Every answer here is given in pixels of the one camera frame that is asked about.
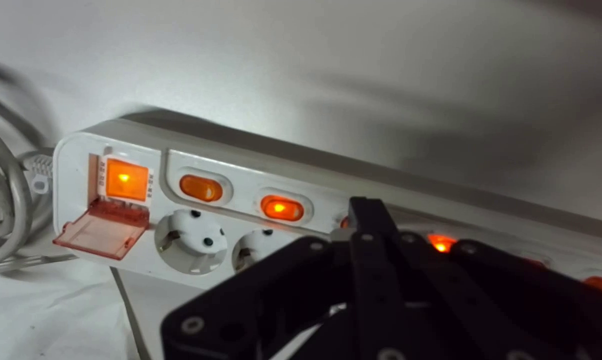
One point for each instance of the white multi-switch power strip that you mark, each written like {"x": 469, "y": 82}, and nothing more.
{"x": 195, "y": 202}

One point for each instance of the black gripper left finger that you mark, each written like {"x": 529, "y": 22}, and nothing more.
{"x": 259, "y": 311}

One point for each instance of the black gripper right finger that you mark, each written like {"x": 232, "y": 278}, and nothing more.
{"x": 473, "y": 303}

